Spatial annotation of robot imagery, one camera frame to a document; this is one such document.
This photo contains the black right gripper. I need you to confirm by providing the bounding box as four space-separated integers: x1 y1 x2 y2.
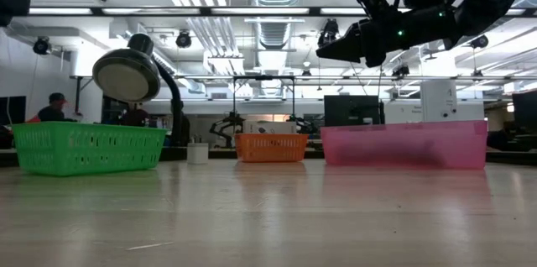
315 4 459 69

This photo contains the pink plastic bin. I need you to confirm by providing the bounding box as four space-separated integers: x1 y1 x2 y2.
320 119 489 171

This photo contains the black ceiling spotlight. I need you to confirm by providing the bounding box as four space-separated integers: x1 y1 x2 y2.
316 18 340 49
33 36 52 56
175 29 193 50

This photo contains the black computer monitor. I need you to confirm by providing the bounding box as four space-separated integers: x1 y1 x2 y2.
323 94 385 128

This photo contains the long ceiling light bar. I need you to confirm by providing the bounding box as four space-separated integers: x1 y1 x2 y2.
27 6 420 18

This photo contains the orange plastic basket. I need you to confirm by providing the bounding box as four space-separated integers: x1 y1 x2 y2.
233 133 310 164

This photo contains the small white cube adapter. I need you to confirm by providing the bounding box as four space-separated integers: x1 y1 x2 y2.
186 143 210 165

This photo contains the black gooseneck desk lamp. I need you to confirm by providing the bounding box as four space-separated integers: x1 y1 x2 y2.
91 33 190 149

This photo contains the person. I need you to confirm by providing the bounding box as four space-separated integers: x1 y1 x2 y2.
121 102 151 128
26 92 80 124

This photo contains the green plastic basket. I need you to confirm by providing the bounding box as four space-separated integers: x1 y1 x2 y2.
11 121 169 177

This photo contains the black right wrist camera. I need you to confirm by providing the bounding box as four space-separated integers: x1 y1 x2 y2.
355 0 393 18

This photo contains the black gantry frame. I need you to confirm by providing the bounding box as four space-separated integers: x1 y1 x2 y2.
232 75 296 124

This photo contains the black aluminium table frame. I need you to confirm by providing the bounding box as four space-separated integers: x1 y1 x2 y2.
0 145 537 166

